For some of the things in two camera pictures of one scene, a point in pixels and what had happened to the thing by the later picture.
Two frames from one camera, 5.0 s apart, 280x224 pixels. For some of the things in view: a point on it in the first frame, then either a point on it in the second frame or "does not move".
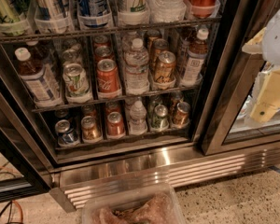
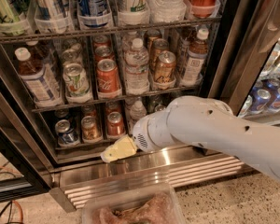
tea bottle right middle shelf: (197, 55) does not move
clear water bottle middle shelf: (136, 67) does not move
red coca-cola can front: (108, 78) does not move
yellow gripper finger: (254, 46) -> (147, 136)
